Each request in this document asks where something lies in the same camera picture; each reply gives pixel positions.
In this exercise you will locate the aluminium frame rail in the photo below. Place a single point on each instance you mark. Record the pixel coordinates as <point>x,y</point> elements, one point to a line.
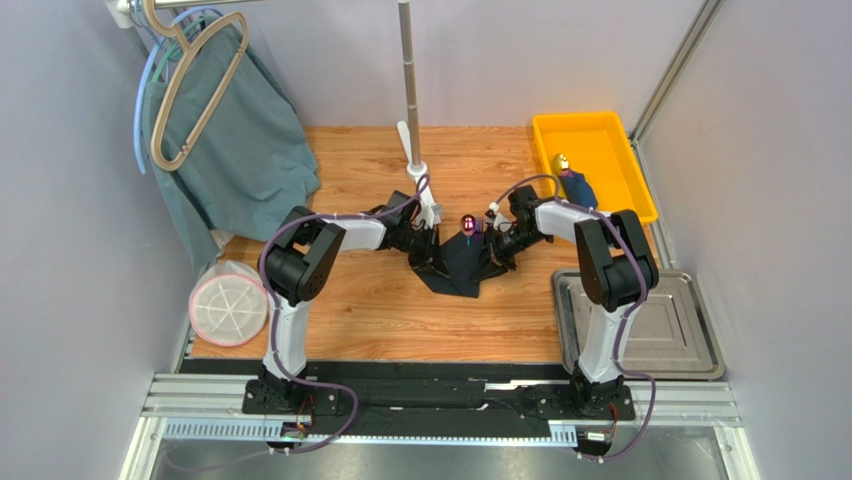
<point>213,419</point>

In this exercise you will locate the pink rimmed white mesh basket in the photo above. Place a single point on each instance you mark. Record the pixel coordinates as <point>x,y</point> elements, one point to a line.
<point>229,305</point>

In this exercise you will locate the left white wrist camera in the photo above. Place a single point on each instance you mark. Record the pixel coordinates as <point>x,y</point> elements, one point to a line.
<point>432,214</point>

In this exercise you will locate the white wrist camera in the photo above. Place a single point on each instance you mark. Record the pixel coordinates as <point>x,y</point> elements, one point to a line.
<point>432,214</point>
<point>495,219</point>

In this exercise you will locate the iridescent purple spoon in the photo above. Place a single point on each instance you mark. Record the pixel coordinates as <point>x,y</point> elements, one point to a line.
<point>469,227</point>

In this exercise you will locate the green clothes hanger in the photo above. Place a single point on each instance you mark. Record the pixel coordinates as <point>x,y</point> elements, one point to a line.
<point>174,52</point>

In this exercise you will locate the metal tray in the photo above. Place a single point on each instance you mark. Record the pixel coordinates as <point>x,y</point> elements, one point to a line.
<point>671,338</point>

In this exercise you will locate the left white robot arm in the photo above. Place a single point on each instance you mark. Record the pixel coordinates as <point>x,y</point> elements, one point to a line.
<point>295,266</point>

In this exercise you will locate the rolled dark blue napkin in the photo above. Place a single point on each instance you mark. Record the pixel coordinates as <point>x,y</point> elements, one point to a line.
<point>577,190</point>

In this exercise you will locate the white stand base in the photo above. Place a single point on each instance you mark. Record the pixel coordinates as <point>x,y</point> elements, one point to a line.
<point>420,180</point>

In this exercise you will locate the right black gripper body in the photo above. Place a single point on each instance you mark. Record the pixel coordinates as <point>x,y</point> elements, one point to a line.
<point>494,246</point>

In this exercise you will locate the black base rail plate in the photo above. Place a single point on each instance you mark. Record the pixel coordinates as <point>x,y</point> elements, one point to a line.
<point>421,399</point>

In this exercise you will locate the black paper napkin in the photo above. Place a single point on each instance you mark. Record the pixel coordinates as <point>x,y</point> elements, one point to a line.
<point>461,259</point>

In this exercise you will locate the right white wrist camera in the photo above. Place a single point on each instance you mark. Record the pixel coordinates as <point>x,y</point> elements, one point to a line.
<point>495,219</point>

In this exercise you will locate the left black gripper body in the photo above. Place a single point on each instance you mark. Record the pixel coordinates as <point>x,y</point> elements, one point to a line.
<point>414,244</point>

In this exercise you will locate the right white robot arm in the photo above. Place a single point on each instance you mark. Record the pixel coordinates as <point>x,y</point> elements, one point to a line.
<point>617,271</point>

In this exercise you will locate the yellow plastic bin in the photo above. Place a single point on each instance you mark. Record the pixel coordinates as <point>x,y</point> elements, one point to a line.
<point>596,146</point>

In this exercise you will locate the metal stand pole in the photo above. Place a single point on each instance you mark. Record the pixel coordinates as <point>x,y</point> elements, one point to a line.
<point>404,13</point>

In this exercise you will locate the teal hanging cloth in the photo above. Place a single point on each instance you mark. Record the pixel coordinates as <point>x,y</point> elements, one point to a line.
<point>252,163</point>

